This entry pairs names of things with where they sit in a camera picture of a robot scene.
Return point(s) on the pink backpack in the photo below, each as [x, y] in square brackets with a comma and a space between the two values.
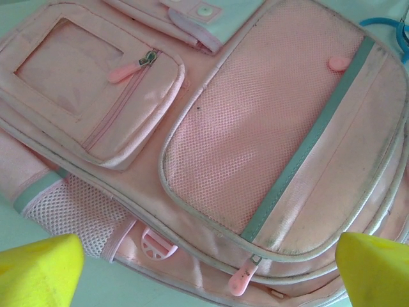
[239, 128]

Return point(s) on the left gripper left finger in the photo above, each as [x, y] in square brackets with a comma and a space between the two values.
[35, 275]

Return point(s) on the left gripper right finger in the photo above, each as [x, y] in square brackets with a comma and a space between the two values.
[377, 275]

